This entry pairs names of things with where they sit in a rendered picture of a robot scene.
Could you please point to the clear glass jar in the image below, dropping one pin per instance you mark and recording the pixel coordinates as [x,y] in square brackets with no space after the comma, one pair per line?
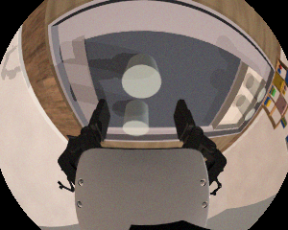
[245,107]
[256,88]
[141,78]
[136,120]

